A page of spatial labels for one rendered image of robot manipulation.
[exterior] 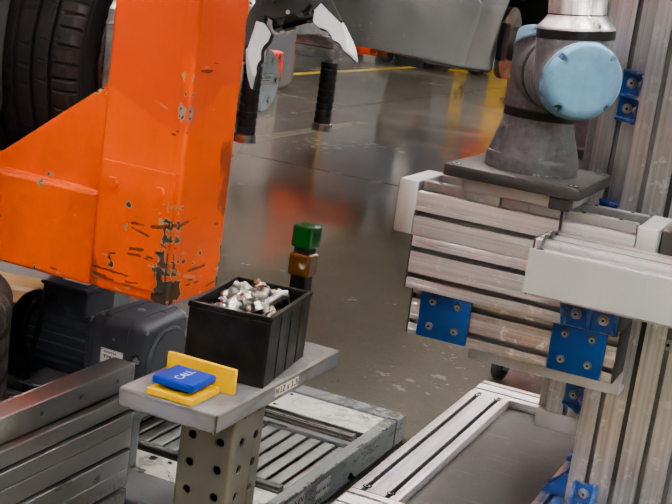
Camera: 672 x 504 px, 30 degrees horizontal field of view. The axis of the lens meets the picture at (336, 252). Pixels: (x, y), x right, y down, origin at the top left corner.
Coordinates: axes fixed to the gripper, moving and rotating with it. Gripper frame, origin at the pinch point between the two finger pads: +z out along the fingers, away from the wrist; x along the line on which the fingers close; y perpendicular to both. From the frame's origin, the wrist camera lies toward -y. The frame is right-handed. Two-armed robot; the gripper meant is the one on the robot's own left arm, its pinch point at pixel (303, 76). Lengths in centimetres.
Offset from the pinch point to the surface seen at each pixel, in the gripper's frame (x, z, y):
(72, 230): 50, 9, 31
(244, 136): 24, -5, 60
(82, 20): 47, -32, 51
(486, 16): -19, -79, 343
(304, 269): 15, 23, 43
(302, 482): 33, 63, 81
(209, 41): 17.6, -14.3, 23.3
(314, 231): 11.3, 17.4, 41.6
